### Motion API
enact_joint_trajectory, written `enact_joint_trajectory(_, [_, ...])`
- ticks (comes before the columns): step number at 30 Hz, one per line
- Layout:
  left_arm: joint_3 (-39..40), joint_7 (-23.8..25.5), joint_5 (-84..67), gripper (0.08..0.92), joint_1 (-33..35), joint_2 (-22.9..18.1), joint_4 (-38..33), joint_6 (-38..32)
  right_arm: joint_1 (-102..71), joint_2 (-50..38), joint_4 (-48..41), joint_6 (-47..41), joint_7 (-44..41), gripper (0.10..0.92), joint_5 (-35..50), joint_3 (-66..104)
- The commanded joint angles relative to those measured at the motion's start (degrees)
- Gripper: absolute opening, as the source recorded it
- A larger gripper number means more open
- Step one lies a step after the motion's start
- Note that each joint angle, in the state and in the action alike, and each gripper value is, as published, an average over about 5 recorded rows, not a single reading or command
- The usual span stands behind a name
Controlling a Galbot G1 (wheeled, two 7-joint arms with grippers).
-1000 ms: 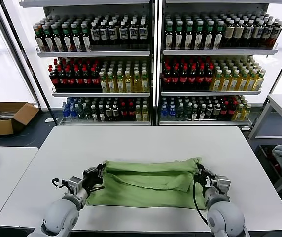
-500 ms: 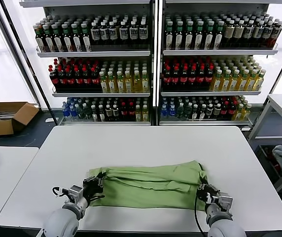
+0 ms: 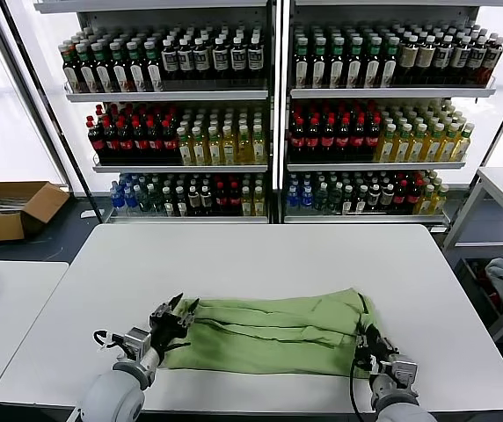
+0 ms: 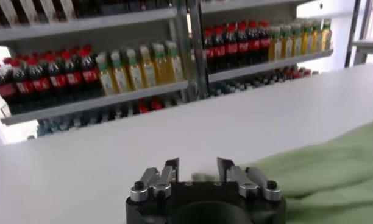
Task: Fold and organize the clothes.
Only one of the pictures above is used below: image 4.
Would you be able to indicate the white table grey frame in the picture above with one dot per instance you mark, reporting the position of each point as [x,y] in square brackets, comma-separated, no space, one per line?
[369,44]

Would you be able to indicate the yellow tea bottle green label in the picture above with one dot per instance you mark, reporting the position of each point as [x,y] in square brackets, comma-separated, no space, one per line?
[326,36]
[133,73]
[106,79]
[174,64]
[286,44]
[119,76]
[316,38]
[147,70]
[296,42]
[161,67]
[306,40]
[275,45]

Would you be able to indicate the black window frame post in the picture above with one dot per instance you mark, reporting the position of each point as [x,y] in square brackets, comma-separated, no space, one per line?
[353,33]

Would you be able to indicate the red cap cola bottle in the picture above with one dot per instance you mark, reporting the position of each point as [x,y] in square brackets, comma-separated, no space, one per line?
[209,53]
[231,48]
[89,75]
[73,78]
[58,81]
[24,87]
[5,89]
[264,43]
[41,84]
[253,44]
[219,51]
[243,46]

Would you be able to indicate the green polo shirt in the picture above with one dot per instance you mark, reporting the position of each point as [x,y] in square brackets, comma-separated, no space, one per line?
[326,170]

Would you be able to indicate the grey metal shelf rack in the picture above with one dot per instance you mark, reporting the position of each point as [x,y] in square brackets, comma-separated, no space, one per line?
[98,102]
[265,65]

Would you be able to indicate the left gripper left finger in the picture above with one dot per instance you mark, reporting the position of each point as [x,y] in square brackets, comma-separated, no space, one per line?
[162,185]

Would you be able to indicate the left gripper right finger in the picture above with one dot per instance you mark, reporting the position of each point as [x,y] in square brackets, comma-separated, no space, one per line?
[247,182]

